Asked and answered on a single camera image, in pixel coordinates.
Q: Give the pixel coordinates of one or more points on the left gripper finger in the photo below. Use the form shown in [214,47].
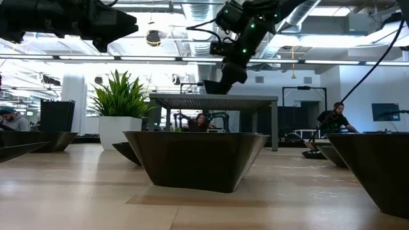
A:
[112,22]
[101,45]

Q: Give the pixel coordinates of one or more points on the black square mini plate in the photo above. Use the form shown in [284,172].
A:
[380,172]
[196,163]
[334,156]

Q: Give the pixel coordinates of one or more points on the black leaf mini plate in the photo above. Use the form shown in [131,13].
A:
[126,151]

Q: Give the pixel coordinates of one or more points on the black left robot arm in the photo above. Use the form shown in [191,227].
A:
[16,19]

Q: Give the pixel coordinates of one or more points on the long ceiling light strip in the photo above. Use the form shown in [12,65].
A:
[86,57]

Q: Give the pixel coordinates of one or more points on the grey perforated metal shelf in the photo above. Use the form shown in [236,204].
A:
[211,101]

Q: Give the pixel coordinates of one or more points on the black round ceiling device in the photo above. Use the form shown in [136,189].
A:
[153,37]

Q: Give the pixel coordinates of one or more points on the white building pillar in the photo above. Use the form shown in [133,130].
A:
[73,92]

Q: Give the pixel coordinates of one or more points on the yellow ceiling pendant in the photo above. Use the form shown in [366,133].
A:
[293,76]

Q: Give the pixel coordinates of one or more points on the person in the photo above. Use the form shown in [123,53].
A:
[16,123]
[199,124]
[332,121]

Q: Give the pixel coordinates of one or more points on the small background potted plant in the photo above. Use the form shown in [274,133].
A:
[176,129]

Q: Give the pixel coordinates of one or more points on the black panel cabinet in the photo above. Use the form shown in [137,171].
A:
[57,115]

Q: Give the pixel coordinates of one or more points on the green plant in white pot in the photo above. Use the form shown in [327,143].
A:
[119,132]

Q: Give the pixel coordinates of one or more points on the grey wall vent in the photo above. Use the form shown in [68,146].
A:
[259,79]
[307,80]

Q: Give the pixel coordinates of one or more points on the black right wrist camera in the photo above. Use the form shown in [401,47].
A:
[220,48]

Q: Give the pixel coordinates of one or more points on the silver corrugated air duct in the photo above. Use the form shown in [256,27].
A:
[302,11]
[199,48]

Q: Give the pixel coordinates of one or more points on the black gantry frame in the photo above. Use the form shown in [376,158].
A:
[303,87]

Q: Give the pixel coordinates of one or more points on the black metal table frame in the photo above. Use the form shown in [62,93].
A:
[86,140]

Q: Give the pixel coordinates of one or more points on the black wall monitor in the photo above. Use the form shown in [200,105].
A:
[385,111]

